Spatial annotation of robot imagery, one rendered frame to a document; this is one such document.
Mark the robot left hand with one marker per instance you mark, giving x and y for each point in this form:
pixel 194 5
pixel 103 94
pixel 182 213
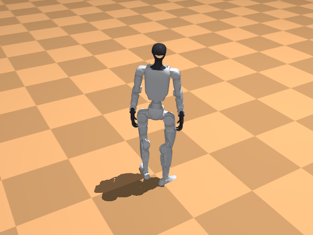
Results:
pixel 133 118

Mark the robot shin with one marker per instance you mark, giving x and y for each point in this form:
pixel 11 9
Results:
pixel 166 160
pixel 144 156

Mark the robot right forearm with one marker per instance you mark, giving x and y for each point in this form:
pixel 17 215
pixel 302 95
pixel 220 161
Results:
pixel 179 102

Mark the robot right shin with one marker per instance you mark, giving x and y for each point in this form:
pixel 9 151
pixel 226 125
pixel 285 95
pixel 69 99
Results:
pixel 166 160

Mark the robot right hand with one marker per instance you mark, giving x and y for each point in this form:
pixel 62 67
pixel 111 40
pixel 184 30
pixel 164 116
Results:
pixel 181 115

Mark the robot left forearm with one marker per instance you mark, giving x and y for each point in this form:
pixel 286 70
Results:
pixel 134 100

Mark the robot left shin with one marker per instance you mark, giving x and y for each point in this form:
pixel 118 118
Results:
pixel 144 156

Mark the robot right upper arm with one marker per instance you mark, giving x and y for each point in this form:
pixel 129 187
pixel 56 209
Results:
pixel 175 75

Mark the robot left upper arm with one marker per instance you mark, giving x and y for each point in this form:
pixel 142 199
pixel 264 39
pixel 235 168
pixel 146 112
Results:
pixel 138 78

